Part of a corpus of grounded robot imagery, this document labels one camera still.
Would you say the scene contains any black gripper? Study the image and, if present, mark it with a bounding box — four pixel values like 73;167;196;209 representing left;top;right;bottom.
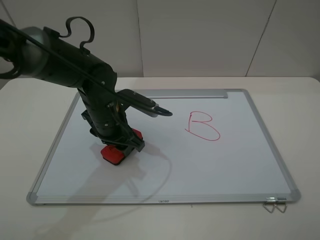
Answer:
77;86;145;153

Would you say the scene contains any red whiteboard eraser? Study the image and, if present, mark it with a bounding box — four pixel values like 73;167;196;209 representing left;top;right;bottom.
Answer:
100;128;143;166

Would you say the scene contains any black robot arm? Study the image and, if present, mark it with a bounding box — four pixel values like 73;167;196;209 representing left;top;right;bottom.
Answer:
0;21;146;153

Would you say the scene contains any left metal binder clip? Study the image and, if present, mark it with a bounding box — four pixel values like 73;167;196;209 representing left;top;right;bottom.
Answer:
263;197;277;214

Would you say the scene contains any metal binder clip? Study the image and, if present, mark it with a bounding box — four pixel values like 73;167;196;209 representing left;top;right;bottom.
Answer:
274;197;288;214
263;197;277;214

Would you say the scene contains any right metal binder clip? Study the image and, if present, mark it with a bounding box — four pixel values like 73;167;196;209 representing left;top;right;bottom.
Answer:
274;197;288;214

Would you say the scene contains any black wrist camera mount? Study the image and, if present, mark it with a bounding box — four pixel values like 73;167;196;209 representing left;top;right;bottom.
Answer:
116;89;159;118

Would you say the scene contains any white whiteboard with grey frame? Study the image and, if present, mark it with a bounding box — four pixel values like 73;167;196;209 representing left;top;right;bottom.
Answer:
26;89;301;205

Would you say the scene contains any black cable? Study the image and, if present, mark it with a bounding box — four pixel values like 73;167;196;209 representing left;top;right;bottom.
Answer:
0;16;173;148

